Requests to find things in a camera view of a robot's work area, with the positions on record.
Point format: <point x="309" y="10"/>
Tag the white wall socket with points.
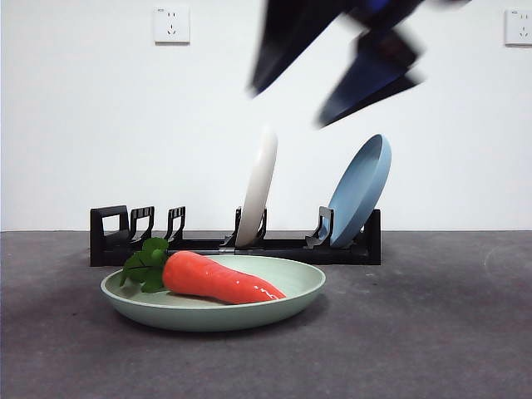
<point x="519" y="27"/>
<point x="172" y="25"/>

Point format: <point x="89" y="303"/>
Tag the black plate rack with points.
<point x="353" y="249"/>

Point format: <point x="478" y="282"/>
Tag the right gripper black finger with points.
<point x="365" y="83"/>
<point x="291" y="33"/>

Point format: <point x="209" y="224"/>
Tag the cream white plate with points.
<point x="259" y="178"/>

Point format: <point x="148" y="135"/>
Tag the pale green plate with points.
<point x="291" y="282"/>

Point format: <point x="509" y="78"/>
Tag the orange carrot with green leaves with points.
<point x="208" y="278"/>

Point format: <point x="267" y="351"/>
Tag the blue plate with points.
<point x="357" y="195"/>

